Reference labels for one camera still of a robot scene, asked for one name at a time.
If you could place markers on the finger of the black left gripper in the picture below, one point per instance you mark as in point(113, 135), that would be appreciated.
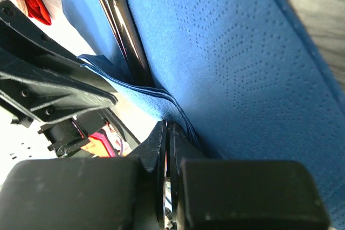
point(23, 38)

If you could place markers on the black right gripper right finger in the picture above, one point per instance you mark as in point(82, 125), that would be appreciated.
point(240, 194)

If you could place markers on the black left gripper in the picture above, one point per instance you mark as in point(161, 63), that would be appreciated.
point(46, 96)

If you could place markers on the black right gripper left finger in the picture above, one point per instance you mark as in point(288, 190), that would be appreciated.
point(89, 193)

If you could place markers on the rose gold spoon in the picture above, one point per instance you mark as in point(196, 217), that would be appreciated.
point(115, 32)

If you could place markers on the blue paper napkin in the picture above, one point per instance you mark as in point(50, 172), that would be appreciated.
point(242, 77)

